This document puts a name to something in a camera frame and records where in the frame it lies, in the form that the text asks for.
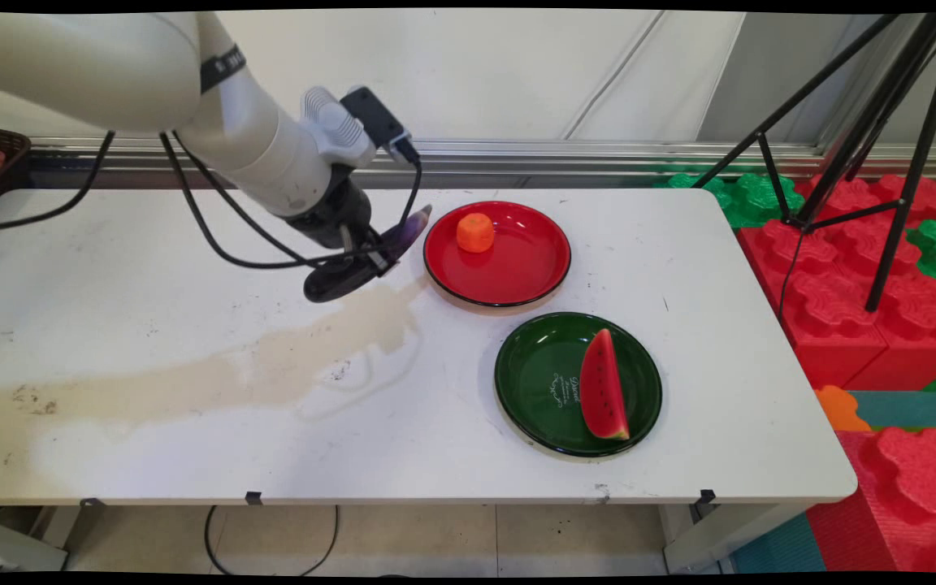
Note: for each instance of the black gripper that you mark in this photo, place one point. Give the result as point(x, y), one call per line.
point(330, 215)

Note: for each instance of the purple toy eggplant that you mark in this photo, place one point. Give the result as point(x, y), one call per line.
point(334, 284)

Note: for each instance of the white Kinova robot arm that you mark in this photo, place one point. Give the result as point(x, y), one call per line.
point(110, 73)

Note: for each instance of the orange toy carrot piece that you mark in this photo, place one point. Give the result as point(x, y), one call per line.
point(475, 232)

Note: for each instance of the red round plate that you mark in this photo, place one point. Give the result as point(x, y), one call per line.
point(517, 268)

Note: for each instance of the green round plate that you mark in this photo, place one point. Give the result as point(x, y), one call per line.
point(545, 382)

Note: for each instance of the toy watermelon slice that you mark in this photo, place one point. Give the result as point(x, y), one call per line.
point(602, 390)

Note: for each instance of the small black table clip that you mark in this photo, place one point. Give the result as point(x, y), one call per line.
point(707, 496)
point(253, 497)
point(88, 504)

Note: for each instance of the dark woven basket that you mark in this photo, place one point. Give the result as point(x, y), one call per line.
point(9, 154)

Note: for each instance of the grey metal table leg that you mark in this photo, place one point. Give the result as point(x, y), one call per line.
point(728, 536)
point(13, 548)

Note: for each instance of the large red foam block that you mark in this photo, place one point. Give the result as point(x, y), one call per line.
point(829, 301)

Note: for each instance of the orange foam piece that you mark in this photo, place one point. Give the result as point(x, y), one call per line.
point(839, 409)

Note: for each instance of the teal foam mat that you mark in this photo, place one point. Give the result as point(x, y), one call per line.
point(911, 406)

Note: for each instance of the black wrist camera white mount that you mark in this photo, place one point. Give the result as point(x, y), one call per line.
point(354, 122)

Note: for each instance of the aluminium window rail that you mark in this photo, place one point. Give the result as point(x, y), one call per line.
point(598, 157)

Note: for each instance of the black camera tripod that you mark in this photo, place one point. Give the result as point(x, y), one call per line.
point(894, 89)

